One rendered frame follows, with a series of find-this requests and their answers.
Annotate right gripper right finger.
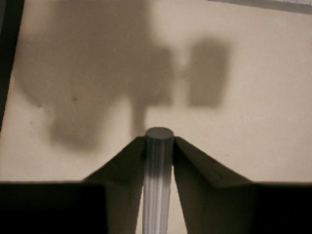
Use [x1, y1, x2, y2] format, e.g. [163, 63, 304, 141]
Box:
[173, 136, 312, 234]

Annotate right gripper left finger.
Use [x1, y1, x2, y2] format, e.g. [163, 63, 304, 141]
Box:
[0, 136, 145, 234]

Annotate grey metal cylinder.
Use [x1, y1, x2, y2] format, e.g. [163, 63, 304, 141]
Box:
[142, 127, 175, 234]

